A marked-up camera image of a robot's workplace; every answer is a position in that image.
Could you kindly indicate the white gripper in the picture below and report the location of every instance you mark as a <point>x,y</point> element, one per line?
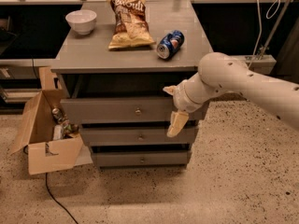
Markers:
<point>179,99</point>

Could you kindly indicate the grey top drawer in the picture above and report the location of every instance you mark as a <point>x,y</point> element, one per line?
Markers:
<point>118,110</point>

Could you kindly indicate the grey drawer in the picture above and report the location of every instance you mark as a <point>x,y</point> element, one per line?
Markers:
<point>114,159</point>
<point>118,110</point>
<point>135,136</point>

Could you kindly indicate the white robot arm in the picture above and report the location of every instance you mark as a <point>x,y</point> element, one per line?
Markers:
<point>217,74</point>

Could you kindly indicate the grey drawer cabinet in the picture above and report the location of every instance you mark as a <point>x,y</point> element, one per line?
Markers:
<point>86,68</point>

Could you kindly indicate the grey middle drawer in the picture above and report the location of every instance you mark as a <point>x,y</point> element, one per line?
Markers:
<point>135,136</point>

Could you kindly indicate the grey bottom drawer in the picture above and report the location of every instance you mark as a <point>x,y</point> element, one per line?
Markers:
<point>114,159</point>

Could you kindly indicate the open cardboard box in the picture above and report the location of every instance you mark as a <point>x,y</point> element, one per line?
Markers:
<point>37,128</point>

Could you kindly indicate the blue soda can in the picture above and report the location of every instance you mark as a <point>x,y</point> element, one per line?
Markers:
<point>170,44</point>

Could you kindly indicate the brown chip bag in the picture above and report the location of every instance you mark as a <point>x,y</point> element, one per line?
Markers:
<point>131,28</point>

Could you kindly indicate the cans and bottles in box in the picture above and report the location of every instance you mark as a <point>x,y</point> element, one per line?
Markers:
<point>63,128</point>

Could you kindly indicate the white ceramic bowl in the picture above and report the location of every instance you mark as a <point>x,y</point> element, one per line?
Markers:
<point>81,21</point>

